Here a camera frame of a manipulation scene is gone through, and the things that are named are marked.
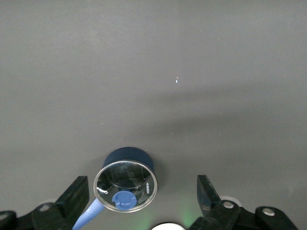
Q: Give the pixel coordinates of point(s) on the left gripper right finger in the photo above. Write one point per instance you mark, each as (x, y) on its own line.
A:
(223, 215)

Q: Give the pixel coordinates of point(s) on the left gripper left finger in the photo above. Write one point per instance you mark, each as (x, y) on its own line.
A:
(72, 198)

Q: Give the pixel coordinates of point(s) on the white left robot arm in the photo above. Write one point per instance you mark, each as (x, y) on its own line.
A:
(168, 226)

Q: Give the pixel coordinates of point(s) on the glass lid with blue knob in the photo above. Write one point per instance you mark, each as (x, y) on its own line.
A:
(124, 177)

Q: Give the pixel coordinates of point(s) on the dark blue saucepan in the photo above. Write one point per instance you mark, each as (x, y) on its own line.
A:
(127, 154)

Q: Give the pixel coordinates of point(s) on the dark grey table mat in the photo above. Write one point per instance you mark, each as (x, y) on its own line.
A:
(153, 48)

